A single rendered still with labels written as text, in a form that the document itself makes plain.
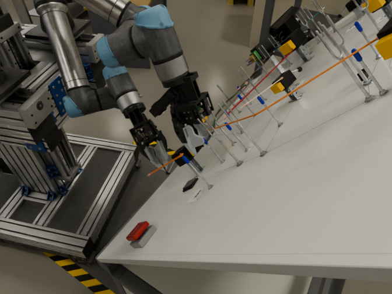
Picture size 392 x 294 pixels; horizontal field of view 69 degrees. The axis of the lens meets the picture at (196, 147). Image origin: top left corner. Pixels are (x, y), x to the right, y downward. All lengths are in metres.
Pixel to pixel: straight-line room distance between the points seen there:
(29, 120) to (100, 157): 1.06
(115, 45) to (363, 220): 0.58
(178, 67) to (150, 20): 0.11
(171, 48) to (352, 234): 0.50
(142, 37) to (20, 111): 0.65
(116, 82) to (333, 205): 0.72
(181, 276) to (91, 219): 0.97
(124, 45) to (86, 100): 0.36
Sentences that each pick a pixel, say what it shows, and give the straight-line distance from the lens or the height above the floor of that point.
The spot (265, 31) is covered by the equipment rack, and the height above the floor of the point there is 1.13.
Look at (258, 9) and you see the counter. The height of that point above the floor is 0.48.
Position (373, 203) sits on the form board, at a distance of 0.34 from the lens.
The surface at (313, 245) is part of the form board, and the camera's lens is 0.33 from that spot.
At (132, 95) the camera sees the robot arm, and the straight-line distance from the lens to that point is 0.89.
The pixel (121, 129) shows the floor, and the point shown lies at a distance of 2.69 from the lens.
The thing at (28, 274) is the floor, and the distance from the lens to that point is 2.10.
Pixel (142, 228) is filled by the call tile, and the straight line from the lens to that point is 0.71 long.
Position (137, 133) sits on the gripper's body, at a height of 1.17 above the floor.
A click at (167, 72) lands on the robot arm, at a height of 1.40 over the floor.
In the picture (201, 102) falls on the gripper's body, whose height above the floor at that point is 1.32.
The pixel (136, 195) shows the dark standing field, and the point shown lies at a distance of 2.16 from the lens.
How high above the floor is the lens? 1.74
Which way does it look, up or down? 45 degrees down
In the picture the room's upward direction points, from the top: straight up
